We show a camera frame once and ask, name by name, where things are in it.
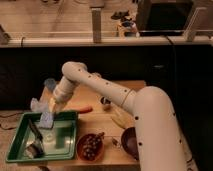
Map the blue sponge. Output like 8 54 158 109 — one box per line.
38 111 54 129

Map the black monitor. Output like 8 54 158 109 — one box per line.
136 0 193 36

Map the green plastic tray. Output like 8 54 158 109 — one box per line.
6 111 78 163

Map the small white dark-topped cup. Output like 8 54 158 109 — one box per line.
100 97 111 110

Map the dark brown bowl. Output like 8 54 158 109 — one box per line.
121 127 139 160

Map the red bowl of grapes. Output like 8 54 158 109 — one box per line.
76 132 104 162

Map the blue plastic cup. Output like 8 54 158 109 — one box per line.
44 78 57 92

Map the black spatula in tray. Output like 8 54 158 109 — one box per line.
25 120 44 159

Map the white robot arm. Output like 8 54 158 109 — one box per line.
51 62 189 171

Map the orange carrot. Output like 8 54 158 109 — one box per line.
66 106 93 114

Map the yellow banana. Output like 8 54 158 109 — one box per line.
111 108 133 129

